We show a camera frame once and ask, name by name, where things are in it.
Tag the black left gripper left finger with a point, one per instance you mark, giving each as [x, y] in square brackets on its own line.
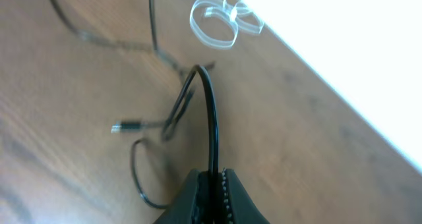
[190, 206]

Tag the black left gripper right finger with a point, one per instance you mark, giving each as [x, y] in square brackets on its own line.
[234, 205]

